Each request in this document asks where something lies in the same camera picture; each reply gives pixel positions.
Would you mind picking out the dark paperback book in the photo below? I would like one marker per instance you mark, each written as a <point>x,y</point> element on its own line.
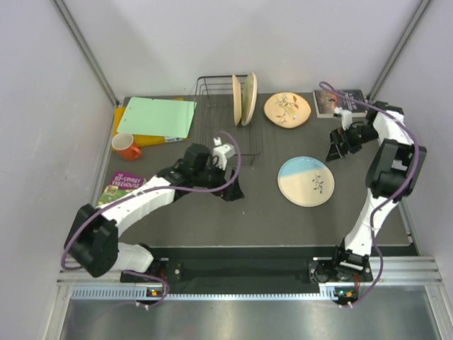
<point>325,104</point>

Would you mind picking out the bird plate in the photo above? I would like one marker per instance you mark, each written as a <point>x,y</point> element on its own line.
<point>236,87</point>
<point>287,110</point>

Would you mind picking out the green paper folder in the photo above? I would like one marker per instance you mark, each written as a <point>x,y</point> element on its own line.
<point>157,117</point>

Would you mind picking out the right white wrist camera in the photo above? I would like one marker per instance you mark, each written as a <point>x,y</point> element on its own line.
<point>345,116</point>

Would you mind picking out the yellow folder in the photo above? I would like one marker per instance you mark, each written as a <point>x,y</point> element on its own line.
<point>142,140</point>

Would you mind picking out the orange mug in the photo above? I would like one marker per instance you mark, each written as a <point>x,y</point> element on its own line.
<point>123,143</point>

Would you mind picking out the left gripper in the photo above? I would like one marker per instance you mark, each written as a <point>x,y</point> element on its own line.
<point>233,193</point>

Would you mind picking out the purple treehouse book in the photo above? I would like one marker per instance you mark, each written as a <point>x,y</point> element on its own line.
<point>120,185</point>

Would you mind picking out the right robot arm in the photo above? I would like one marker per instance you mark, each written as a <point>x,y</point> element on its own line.
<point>392,176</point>

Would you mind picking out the aluminium front rail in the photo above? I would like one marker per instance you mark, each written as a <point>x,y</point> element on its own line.
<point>391,270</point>

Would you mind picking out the cream plate with sprig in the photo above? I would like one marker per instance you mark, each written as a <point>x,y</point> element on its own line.
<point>250,91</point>

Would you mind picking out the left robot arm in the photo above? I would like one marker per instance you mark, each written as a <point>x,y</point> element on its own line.
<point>93,240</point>

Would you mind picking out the blue and white plate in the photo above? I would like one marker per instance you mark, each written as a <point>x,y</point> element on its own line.
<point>305,181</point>

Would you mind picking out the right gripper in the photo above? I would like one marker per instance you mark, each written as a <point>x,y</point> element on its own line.
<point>336,151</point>

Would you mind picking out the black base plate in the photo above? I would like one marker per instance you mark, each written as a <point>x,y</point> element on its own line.
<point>305,270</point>

